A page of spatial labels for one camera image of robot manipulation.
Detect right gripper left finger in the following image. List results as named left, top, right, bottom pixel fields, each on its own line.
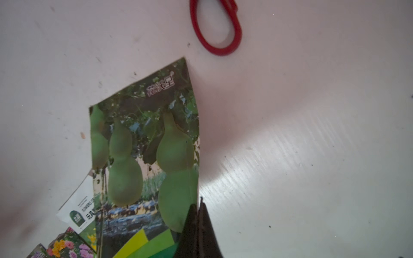
left=173, top=204, right=198, bottom=258

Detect red handled scissors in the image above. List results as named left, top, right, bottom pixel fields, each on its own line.
left=189, top=0, right=243, bottom=56

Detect white sunflowers seed packet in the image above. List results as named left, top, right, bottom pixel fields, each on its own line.
left=28, top=227, right=96, bottom=258

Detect green gourd seed packet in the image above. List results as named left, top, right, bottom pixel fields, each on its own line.
left=89, top=58, right=201, bottom=258

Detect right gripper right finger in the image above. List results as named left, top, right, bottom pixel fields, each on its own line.
left=198, top=197, right=223, bottom=258

